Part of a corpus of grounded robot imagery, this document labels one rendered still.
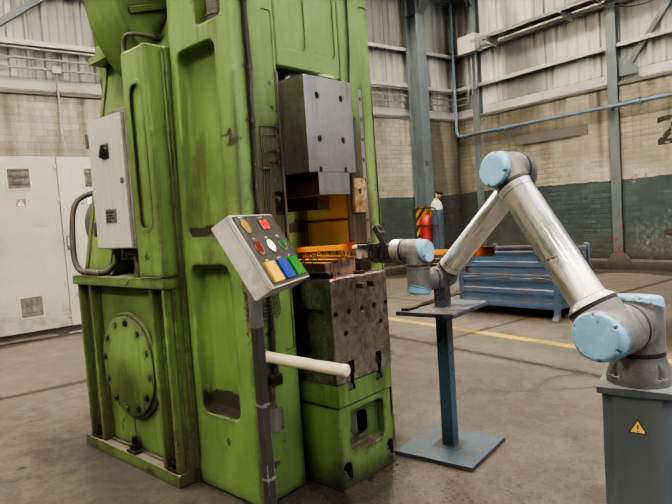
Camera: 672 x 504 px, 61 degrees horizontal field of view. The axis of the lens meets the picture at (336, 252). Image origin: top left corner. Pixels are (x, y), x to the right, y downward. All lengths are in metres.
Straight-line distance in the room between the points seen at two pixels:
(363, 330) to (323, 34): 1.37
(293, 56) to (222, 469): 1.83
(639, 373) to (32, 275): 6.45
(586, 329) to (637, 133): 8.45
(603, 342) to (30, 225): 6.45
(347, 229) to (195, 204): 0.73
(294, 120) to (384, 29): 9.11
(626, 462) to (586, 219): 8.63
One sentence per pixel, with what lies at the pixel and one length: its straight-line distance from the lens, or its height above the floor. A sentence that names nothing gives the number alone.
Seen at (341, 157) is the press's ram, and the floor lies 1.43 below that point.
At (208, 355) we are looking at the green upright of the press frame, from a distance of 2.67.
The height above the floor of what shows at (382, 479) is 0.00.
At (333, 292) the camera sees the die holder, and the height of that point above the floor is 0.86.
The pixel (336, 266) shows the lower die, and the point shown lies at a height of 0.96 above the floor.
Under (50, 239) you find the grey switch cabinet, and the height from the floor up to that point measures 1.14.
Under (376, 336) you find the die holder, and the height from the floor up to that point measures 0.62.
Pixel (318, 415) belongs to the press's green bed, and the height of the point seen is 0.32.
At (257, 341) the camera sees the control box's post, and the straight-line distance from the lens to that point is 2.04.
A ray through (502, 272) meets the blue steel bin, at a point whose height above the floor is 0.46.
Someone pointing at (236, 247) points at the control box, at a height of 1.10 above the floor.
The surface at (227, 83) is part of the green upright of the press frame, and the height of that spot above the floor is 1.73.
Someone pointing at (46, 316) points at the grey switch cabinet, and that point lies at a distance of 7.38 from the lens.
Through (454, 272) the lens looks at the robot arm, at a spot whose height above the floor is 0.92.
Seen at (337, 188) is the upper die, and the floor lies 1.29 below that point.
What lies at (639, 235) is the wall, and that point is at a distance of 10.10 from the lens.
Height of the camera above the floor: 1.17
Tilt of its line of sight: 4 degrees down
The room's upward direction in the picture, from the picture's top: 4 degrees counter-clockwise
